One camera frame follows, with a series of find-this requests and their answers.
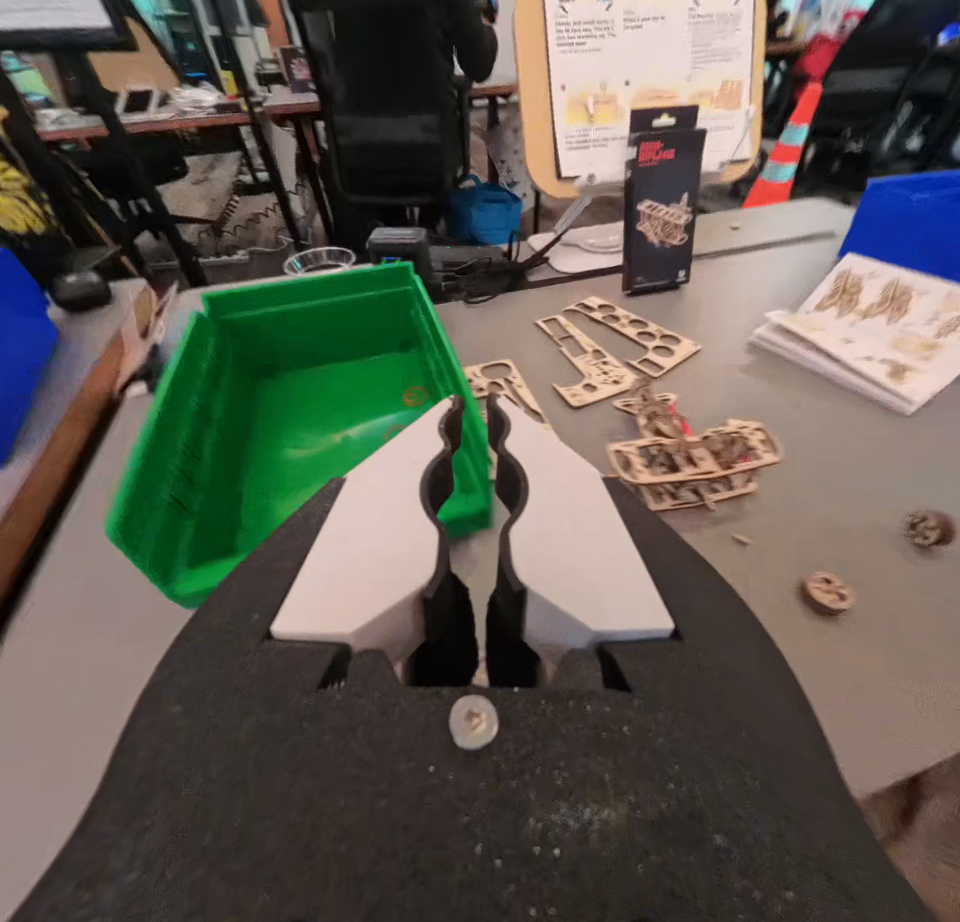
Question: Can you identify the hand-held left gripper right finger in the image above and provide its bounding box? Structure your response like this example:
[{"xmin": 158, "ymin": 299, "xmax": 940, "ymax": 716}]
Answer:
[{"xmin": 486, "ymin": 393, "xmax": 676, "ymax": 687}]

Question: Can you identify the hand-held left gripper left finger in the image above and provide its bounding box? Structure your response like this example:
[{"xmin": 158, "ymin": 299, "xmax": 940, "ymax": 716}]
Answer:
[{"xmin": 270, "ymin": 396, "xmax": 481, "ymax": 687}]

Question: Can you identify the wooden sheet with round holes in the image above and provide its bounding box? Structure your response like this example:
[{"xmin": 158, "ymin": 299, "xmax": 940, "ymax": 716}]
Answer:
[{"xmin": 534, "ymin": 296, "xmax": 703, "ymax": 409}]

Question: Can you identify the wooden wheel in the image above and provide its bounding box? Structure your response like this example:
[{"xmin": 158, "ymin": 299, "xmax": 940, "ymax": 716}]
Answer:
[
  {"xmin": 902, "ymin": 510, "xmax": 957, "ymax": 550},
  {"xmin": 799, "ymin": 570, "xmax": 857, "ymax": 616}
]

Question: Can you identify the grey desk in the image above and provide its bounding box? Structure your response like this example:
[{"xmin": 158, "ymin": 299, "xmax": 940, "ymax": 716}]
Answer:
[{"xmin": 0, "ymin": 198, "xmax": 960, "ymax": 919}]

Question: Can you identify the wooden model biplane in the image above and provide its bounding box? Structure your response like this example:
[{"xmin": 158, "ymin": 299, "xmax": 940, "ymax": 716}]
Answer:
[{"xmin": 606, "ymin": 390, "xmax": 785, "ymax": 512}]

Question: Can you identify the wooden cutout sheet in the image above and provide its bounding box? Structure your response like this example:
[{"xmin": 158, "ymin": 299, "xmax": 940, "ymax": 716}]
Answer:
[{"xmin": 463, "ymin": 360, "xmax": 555, "ymax": 432}]

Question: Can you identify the green plastic bin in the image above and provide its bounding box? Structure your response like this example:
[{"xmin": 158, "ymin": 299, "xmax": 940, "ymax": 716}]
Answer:
[{"xmin": 105, "ymin": 261, "xmax": 496, "ymax": 610}]

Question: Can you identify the clear plastic cup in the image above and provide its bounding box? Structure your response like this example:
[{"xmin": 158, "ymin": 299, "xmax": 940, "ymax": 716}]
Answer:
[{"xmin": 282, "ymin": 246, "xmax": 357, "ymax": 277}]

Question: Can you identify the white board stand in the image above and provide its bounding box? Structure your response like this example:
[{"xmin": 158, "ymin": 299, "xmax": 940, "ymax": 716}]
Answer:
[{"xmin": 527, "ymin": 174, "xmax": 625, "ymax": 274}]

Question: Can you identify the black power adapter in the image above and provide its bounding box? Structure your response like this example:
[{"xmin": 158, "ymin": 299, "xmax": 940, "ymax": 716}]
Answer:
[{"xmin": 366, "ymin": 226, "xmax": 435, "ymax": 282}]

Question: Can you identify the brown cardboard piece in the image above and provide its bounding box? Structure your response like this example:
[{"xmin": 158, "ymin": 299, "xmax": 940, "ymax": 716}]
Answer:
[{"xmin": 120, "ymin": 281, "xmax": 181, "ymax": 398}]

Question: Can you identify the instruction booklet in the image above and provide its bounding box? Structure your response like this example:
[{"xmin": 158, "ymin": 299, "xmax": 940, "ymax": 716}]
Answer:
[{"xmin": 748, "ymin": 252, "xmax": 960, "ymax": 416}]

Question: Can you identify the blue bag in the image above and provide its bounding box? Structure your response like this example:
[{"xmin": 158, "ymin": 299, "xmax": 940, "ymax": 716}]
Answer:
[{"xmin": 448, "ymin": 174, "xmax": 524, "ymax": 246}]

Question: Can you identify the black model kit box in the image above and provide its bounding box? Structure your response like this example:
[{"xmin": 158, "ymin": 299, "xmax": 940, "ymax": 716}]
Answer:
[{"xmin": 621, "ymin": 105, "xmax": 708, "ymax": 295}]

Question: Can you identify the black pouch case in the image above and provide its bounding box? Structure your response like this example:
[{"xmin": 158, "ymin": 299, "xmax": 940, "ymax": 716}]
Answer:
[{"xmin": 49, "ymin": 268, "xmax": 114, "ymax": 313}]

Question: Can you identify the blue plastic board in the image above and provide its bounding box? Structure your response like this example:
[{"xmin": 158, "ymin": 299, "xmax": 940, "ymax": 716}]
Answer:
[{"xmin": 0, "ymin": 247, "xmax": 60, "ymax": 467}]

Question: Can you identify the black office chair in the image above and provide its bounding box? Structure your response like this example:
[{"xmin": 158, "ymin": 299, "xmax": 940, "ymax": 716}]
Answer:
[{"xmin": 296, "ymin": 0, "xmax": 474, "ymax": 252}]

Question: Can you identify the black monitor stand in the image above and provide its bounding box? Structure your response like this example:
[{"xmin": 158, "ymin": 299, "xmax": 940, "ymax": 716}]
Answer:
[{"xmin": 45, "ymin": 48, "xmax": 211, "ymax": 286}]

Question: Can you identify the orange traffic cone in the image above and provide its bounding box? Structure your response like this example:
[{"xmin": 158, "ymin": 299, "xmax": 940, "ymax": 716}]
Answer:
[{"xmin": 741, "ymin": 81, "xmax": 824, "ymax": 209}]

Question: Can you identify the wooden background table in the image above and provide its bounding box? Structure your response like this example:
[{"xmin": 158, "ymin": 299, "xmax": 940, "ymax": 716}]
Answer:
[{"xmin": 36, "ymin": 81, "xmax": 520, "ymax": 147}]

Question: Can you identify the blue plastic bin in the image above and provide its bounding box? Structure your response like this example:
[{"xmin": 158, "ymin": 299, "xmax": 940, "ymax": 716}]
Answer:
[{"xmin": 838, "ymin": 171, "xmax": 960, "ymax": 284}]

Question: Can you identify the wooden display board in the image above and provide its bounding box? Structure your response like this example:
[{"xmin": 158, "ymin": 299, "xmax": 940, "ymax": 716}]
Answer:
[{"xmin": 513, "ymin": 0, "xmax": 768, "ymax": 199}]

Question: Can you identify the black yellow printed garment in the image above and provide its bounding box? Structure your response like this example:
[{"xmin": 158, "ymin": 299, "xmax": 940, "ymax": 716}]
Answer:
[{"xmin": 0, "ymin": 108, "xmax": 57, "ymax": 242}]

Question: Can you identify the instruction poster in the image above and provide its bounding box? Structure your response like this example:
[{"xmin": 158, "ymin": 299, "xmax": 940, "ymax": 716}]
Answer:
[{"xmin": 540, "ymin": 0, "xmax": 757, "ymax": 181}]

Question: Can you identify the black folding chair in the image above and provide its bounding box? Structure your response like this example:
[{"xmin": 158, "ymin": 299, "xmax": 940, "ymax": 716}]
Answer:
[{"xmin": 795, "ymin": 30, "xmax": 960, "ymax": 192}]

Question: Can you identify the black cable bundle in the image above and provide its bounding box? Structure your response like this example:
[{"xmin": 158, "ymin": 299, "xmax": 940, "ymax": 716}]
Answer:
[{"xmin": 431, "ymin": 243, "xmax": 552, "ymax": 304}]

